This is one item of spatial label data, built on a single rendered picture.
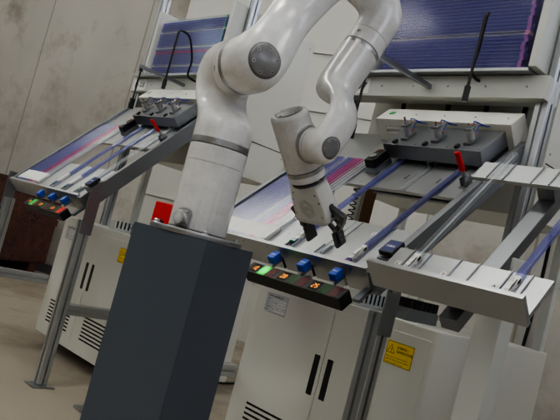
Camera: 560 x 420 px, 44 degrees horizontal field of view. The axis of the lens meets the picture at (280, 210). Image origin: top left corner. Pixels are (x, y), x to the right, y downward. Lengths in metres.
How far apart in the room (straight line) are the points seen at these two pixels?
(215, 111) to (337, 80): 0.29
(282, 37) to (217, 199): 0.34
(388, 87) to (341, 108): 0.95
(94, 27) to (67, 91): 0.64
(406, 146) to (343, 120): 0.69
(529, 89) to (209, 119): 1.04
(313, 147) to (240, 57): 0.23
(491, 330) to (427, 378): 0.39
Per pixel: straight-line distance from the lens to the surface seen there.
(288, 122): 1.47
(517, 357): 2.28
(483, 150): 1.99
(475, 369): 1.56
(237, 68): 1.37
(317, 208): 1.54
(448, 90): 2.26
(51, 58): 7.15
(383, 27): 1.62
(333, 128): 1.44
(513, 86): 2.15
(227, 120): 1.39
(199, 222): 1.37
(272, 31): 1.42
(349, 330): 2.05
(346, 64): 1.56
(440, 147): 2.05
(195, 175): 1.38
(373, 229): 1.82
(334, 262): 1.69
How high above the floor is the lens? 0.71
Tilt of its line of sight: 3 degrees up
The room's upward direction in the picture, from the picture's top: 15 degrees clockwise
